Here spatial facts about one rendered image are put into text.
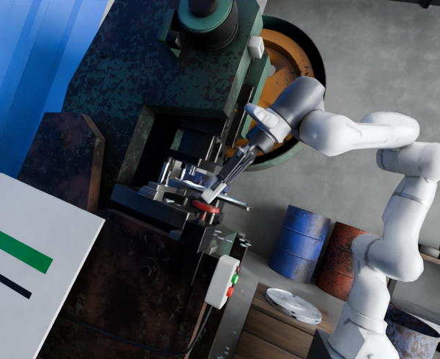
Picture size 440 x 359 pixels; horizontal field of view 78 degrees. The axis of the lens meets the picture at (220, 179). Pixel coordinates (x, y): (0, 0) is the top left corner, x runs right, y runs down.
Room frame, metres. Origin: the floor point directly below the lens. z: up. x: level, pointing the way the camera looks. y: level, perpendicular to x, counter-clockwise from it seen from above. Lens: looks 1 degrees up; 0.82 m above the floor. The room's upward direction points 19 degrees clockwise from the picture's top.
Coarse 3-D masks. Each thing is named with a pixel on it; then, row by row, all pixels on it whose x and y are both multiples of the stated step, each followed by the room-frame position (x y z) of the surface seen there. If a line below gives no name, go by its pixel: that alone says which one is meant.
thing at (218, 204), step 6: (216, 198) 1.01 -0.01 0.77; (210, 204) 1.04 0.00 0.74; (216, 204) 1.03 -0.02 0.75; (222, 204) 1.09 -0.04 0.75; (234, 204) 0.99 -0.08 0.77; (240, 204) 0.99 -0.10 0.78; (252, 210) 1.06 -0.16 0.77; (210, 216) 1.03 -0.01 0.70; (216, 216) 1.07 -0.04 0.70; (210, 222) 1.03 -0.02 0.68; (216, 222) 1.10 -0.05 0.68
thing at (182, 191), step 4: (168, 180) 1.07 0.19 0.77; (172, 180) 1.06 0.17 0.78; (168, 184) 1.07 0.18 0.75; (172, 184) 1.06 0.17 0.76; (176, 184) 1.06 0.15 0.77; (180, 184) 1.05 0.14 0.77; (184, 184) 1.05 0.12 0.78; (180, 188) 1.05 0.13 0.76; (184, 188) 1.05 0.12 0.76; (188, 188) 1.06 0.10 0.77; (176, 192) 1.06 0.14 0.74; (180, 192) 1.05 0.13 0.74; (184, 192) 1.05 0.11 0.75; (188, 192) 1.07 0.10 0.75; (192, 192) 1.11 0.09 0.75; (196, 192) 1.15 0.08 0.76; (184, 196) 1.05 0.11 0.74; (188, 196) 1.08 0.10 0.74; (192, 196) 1.13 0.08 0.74; (196, 196) 1.16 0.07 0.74
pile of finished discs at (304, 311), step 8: (272, 288) 1.53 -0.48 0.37; (272, 296) 1.42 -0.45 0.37; (280, 296) 1.46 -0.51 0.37; (288, 296) 1.51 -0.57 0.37; (296, 296) 1.55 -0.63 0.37; (272, 304) 1.35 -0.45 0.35; (280, 304) 1.34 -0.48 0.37; (288, 304) 1.38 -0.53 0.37; (296, 304) 1.41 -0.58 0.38; (304, 304) 1.47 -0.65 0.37; (288, 312) 1.29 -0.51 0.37; (296, 312) 1.32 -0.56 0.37; (304, 312) 1.35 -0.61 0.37; (312, 312) 1.39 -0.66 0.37; (304, 320) 1.30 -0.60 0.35; (312, 320) 1.31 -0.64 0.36; (320, 320) 1.34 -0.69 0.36
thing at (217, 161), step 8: (232, 112) 1.13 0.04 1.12; (232, 120) 1.17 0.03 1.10; (184, 136) 1.07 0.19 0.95; (192, 136) 1.06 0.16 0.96; (200, 136) 1.05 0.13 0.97; (208, 136) 1.04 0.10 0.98; (224, 136) 1.14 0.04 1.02; (184, 144) 1.07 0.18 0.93; (192, 144) 1.06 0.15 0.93; (200, 144) 1.05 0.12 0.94; (208, 144) 1.04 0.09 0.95; (216, 144) 1.06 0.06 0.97; (184, 152) 1.06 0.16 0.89; (192, 152) 1.05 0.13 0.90; (200, 152) 1.04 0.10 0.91; (208, 152) 1.04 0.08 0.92; (216, 152) 1.05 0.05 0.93; (224, 152) 1.12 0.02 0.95; (208, 160) 1.06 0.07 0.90; (216, 160) 1.06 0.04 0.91
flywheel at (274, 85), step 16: (272, 32) 1.43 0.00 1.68; (272, 48) 1.46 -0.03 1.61; (288, 48) 1.40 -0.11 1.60; (272, 64) 1.48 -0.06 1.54; (288, 64) 1.43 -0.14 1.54; (304, 64) 1.37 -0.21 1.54; (272, 80) 1.44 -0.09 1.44; (288, 80) 1.42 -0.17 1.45; (272, 96) 1.44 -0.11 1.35; (240, 144) 1.46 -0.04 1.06; (288, 144) 1.42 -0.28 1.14; (256, 160) 1.48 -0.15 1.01
